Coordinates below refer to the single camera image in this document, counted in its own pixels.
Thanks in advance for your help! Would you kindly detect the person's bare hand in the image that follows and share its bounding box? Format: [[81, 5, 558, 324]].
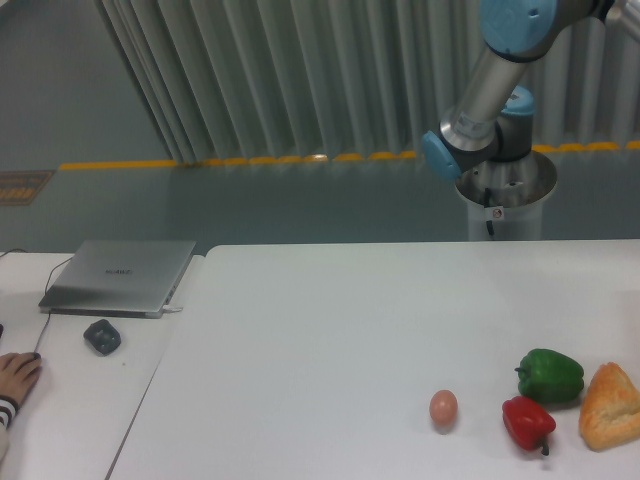
[[1, 352, 42, 407]]

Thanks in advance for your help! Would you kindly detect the striped sleeve forearm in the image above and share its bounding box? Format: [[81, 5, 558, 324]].
[[0, 394, 20, 460]]

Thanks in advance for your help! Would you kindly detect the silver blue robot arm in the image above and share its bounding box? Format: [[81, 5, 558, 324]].
[[422, 1, 639, 180]]

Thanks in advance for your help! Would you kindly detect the red bell pepper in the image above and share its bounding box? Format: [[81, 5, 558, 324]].
[[502, 396, 556, 456]]

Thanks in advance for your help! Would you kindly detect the green bell pepper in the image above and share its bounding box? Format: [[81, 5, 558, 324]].
[[514, 348, 584, 404]]

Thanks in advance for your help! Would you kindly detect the small black plastic holder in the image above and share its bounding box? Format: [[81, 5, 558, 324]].
[[83, 319, 122, 356]]

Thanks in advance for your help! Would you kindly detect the silver closed laptop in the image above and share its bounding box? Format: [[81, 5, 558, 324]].
[[39, 240, 196, 318]]

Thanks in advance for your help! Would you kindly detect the brown egg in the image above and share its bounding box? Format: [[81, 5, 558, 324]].
[[429, 390, 458, 426]]

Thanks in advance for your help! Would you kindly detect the golden bread loaf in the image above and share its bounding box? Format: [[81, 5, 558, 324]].
[[579, 362, 639, 451]]

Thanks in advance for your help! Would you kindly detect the black mouse cable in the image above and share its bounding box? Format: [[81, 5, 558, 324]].
[[0, 248, 76, 355]]

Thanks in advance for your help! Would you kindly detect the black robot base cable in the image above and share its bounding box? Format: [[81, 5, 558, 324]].
[[482, 187, 495, 238]]

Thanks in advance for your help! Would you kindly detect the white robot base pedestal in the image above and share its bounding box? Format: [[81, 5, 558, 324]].
[[455, 151, 558, 241]]

